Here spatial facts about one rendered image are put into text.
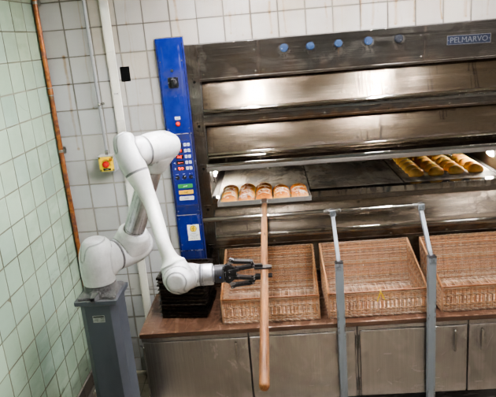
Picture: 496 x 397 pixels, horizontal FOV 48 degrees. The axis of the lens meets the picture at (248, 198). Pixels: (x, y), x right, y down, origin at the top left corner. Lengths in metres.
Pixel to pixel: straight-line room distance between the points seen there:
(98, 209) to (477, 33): 2.47
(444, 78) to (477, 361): 1.61
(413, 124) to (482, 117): 0.40
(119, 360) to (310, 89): 1.81
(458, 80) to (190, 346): 2.15
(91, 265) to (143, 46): 1.35
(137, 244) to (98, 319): 0.39
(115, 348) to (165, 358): 0.55
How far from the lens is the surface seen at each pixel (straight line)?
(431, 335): 3.27
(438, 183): 3.60
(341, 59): 3.37
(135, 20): 3.41
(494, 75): 3.59
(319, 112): 3.38
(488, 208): 3.74
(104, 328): 2.82
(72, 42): 3.51
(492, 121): 3.62
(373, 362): 3.35
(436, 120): 3.52
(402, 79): 3.44
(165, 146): 2.45
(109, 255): 2.72
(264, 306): 2.02
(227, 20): 3.34
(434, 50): 3.48
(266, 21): 3.33
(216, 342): 3.25
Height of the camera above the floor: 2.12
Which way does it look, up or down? 16 degrees down
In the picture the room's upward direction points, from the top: 5 degrees counter-clockwise
